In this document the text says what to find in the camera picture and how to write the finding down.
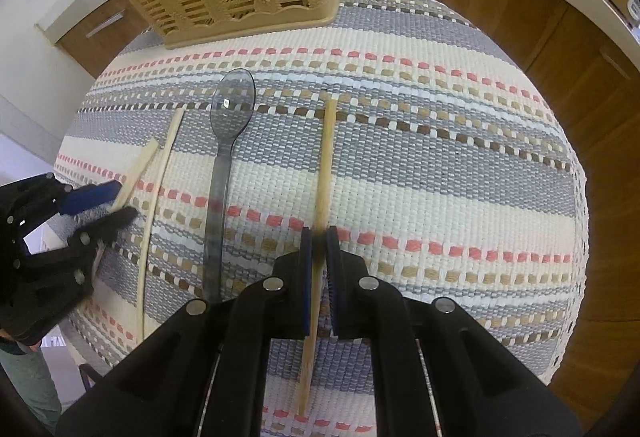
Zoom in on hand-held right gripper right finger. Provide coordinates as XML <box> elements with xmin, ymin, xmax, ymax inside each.
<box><xmin>325</xmin><ymin>226</ymin><xmax>583</xmax><ymax>437</ymax></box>

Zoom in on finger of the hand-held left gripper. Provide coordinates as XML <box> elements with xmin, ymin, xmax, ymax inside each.
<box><xmin>70</xmin><ymin>208</ymin><xmax>138</xmax><ymax>278</ymax></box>
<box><xmin>10</xmin><ymin>176</ymin><xmax>123</xmax><ymax>230</ymax></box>

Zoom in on person's green trousers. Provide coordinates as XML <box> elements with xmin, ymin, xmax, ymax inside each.
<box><xmin>0</xmin><ymin>342</ymin><xmax>63</xmax><ymax>437</ymax></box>

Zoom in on striped woven tablecloth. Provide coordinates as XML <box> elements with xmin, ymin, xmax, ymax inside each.
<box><xmin>52</xmin><ymin>0</ymin><xmax>591</xmax><ymax>437</ymax></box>

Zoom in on wooden chopstick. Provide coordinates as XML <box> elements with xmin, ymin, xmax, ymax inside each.
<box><xmin>114</xmin><ymin>138</ymin><xmax>160</xmax><ymax>213</ymax></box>
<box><xmin>135</xmin><ymin>108</ymin><xmax>186</xmax><ymax>340</ymax></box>
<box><xmin>297</xmin><ymin>98</ymin><xmax>338</xmax><ymax>416</ymax></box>

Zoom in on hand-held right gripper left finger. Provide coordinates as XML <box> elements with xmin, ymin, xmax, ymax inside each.
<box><xmin>55</xmin><ymin>226</ymin><xmax>316</xmax><ymax>437</ymax></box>

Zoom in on silver cabinet handle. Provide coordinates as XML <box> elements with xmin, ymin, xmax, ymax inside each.
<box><xmin>85</xmin><ymin>12</ymin><xmax>126</xmax><ymax>38</ymax></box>
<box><xmin>600</xmin><ymin>44</ymin><xmax>631</xmax><ymax>78</ymax></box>

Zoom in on clear plastic spoon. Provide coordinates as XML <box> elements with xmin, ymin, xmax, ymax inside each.
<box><xmin>201</xmin><ymin>68</ymin><xmax>257</xmax><ymax>305</ymax></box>

